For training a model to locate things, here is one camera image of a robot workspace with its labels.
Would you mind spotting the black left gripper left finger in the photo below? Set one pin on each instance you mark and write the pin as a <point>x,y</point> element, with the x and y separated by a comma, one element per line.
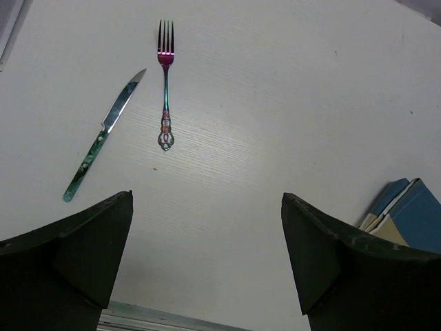
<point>61,276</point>

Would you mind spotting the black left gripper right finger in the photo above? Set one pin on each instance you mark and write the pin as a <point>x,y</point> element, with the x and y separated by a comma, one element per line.
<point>347,279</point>

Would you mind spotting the blue beige striped placemat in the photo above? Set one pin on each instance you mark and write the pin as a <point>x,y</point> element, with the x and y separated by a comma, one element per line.
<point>407,213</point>

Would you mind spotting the green handled table knife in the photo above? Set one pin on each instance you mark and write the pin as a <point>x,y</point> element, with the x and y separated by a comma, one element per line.
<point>112,116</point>

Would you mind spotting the iridescent rainbow fork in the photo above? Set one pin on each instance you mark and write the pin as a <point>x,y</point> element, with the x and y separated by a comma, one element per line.
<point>165,56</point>

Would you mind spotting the aluminium table edge rail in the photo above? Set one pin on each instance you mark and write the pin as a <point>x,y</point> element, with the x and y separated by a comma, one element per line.
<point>122,316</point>

